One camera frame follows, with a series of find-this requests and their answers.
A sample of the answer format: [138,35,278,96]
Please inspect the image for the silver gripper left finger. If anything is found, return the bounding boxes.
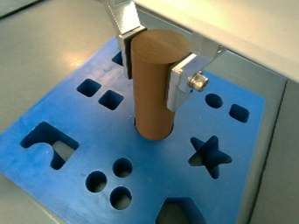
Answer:
[103,0,146,79]

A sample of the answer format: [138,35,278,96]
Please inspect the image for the blue foam shape board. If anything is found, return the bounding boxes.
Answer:
[0,40,266,224]

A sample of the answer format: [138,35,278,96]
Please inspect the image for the brown wooden cylinder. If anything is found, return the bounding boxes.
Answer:
[131,29,191,140]

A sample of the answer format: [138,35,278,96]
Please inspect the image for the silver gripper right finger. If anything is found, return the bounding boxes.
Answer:
[167,34,228,112]

